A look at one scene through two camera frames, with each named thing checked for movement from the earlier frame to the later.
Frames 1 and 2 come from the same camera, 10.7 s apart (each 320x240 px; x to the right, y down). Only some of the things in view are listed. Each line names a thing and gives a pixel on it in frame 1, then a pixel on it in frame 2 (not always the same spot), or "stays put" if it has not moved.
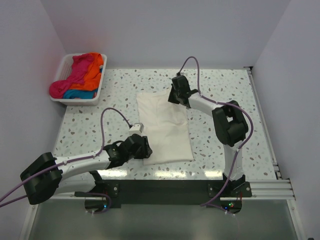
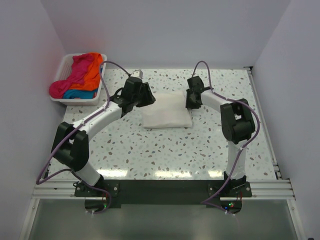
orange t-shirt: x=92 y=77 stays put
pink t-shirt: x=79 y=62 stays put
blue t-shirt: x=80 y=94 stays put
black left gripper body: x=142 y=153 → x=144 y=98
